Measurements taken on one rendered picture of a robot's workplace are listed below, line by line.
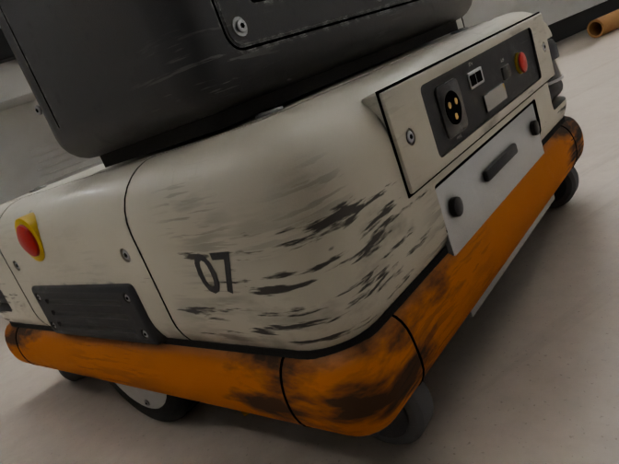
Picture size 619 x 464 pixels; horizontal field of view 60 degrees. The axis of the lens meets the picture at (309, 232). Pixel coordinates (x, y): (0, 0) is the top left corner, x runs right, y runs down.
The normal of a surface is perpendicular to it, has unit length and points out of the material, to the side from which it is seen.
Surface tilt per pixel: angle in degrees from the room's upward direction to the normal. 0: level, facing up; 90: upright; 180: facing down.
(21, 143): 90
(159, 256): 90
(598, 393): 0
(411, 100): 90
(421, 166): 90
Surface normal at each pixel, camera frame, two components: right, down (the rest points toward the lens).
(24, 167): 0.44, 0.10
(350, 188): 0.74, -0.07
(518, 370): -0.34, -0.90
